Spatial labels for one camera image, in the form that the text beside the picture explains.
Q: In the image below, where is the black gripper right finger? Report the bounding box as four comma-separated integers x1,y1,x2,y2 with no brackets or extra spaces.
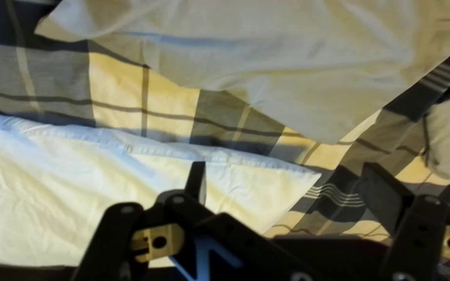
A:
359,161,450,281

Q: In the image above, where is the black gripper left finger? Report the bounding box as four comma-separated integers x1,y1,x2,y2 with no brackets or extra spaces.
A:
70,161,222,281

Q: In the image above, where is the white pillow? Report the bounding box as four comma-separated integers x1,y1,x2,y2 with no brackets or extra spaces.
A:
0,113,323,269

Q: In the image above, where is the plaid bed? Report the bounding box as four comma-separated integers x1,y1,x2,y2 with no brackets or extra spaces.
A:
0,0,450,247

